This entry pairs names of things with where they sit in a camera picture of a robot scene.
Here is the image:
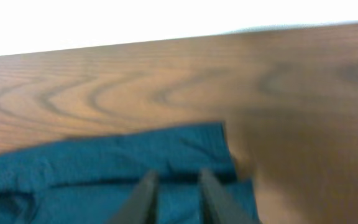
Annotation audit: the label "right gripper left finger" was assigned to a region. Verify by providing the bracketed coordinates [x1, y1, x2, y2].
[108, 171, 158, 224]

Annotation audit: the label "navy blue shorts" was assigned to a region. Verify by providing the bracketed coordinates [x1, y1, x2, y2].
[0, 122, 259, 223]

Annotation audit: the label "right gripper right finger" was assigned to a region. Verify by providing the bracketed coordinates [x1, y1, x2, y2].
[199, 169, 260, 224]

